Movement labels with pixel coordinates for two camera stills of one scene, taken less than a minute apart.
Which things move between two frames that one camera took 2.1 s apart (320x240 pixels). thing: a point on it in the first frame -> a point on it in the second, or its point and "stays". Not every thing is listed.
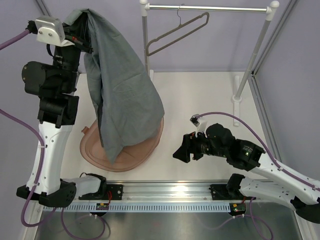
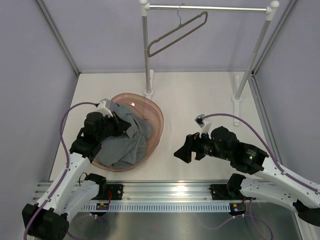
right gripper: (189, 144) stays
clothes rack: (145, 8) stays
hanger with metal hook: (174, 29) stays
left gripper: (77, 32) -> (121, 125)
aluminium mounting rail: (166, 192) stays
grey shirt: (129, 107) -> (129, 148)
